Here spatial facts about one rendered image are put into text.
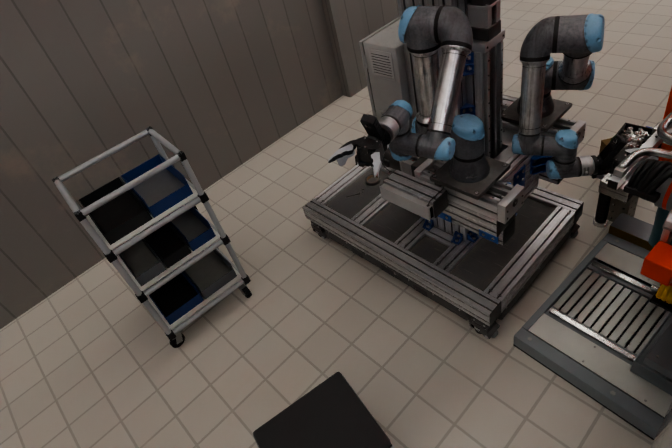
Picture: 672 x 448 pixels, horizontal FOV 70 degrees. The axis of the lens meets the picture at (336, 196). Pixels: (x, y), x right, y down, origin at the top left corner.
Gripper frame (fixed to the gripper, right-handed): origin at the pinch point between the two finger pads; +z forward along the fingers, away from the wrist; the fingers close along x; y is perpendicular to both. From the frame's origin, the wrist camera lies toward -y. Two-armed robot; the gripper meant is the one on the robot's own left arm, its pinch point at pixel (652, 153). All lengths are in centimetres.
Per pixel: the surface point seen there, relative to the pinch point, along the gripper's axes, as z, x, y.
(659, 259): -19, 53, -6
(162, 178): -208, -28, 4
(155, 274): -213, 7, 34
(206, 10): -211, -160, -32
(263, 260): -184, -41, 83
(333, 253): -140, -42, 83
